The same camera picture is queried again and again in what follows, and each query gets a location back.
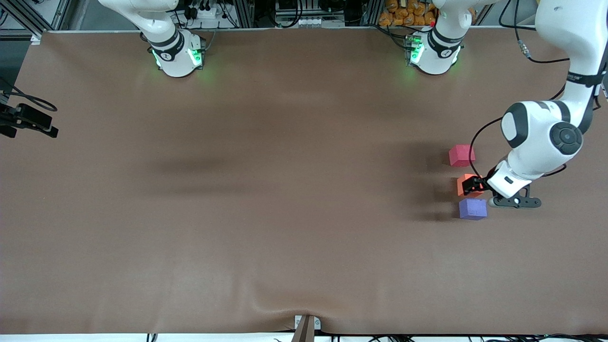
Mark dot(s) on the brown table cover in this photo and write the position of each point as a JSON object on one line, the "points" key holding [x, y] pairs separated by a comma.
{"points": [[237, 237]]}

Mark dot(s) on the purple foam block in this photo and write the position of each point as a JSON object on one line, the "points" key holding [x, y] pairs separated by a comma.
{"points": [[472, 209]]}

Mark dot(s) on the aluminium frame post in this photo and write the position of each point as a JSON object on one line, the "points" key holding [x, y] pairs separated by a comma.
{"points": [[33, 27]]}

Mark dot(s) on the red foam block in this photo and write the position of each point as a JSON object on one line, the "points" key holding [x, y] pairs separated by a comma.
{"points": [[460, 156]]}

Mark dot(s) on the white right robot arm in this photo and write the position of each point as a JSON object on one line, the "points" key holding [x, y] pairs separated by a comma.
{"points": [[175, 61]]}

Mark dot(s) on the metal table clamp bracket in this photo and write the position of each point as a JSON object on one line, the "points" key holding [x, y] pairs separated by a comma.
{"points": [[306, 327]]}

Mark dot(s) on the orange packets pile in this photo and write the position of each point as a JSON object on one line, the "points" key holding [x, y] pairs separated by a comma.
{"points": [[403, 16]]}

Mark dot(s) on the orange foam block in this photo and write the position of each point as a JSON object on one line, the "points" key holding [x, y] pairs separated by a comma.
{"points": [[463, 180]]}

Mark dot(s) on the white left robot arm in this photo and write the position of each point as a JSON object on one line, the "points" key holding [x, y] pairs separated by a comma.
{"points": [[541, 133]]}

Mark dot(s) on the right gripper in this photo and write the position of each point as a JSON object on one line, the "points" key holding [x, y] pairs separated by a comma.
{"points": [[14, 116]]}

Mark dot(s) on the white power strip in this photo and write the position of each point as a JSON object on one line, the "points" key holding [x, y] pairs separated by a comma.
{"points": [[206, 13]]}

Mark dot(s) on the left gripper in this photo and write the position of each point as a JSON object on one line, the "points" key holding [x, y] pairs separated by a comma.
{"points": [[479, 185]]}

